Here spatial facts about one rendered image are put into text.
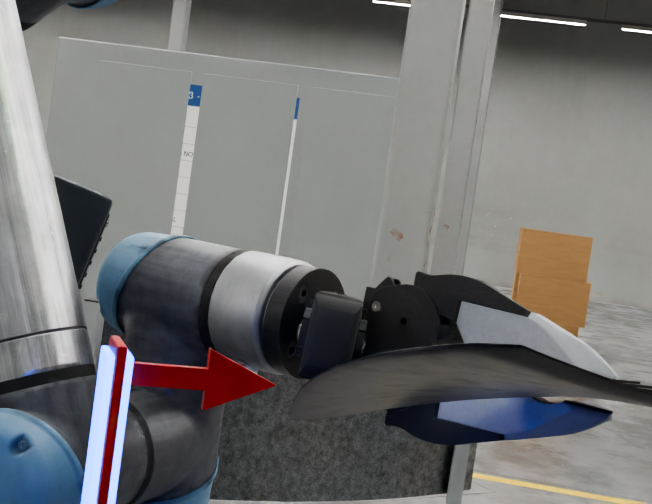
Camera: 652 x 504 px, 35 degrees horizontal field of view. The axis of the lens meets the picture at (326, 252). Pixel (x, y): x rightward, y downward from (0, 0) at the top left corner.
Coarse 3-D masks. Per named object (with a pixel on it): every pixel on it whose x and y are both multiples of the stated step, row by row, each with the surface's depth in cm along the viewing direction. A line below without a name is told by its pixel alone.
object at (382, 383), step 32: (384, 352) 38; (416, 352) 36; (448, 352) 35; (480, 352) 34; (512, 352) 34; (320, 384) 46; (352, 384) 45; (384, 384) 45; (416, 384) 45; (448, 384) 44; (480, 384) 43; (512, 384) 41; (544, 384) 38; (576, 384) 36; (608, 384) 36; (640, 384) 47; (320, 416) 54
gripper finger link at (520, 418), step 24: (456, 408) 57; (480, 408) 56; (504, 408) 55; (528, 408) 54; (552, 408) 54; (576, 408) 53; (600, 408) 53; (504, 432) 55; (528, 432) 54; (552, 432) 54; (576, 432) 54
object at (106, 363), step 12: (108, 348) 39; (108, 360) 38; (108, 372) 38; (96, 384) 40; (108, 384) 38; (96, 396) 39; (108, 396) 38; (96, 408) 39; (96, 420) 39; (96, 432) 38; (96, 444) 38; (96, 456) 38; (96, 468) 38; (84, 480) 40; (96, 480) 38; (84, 492) 40; (96, 492) 38
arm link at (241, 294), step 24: (240, 264) 66; (264, 264) 66; (288, 264) 65; (216, 288) 66; (240, 288) 65; (264, 288) 64; (216, 312) 65; (240, 312) 64; (264, 312) 64; (216, 336) 66; (240, 336) 64; (240, 360) 66; (264, 360) 65
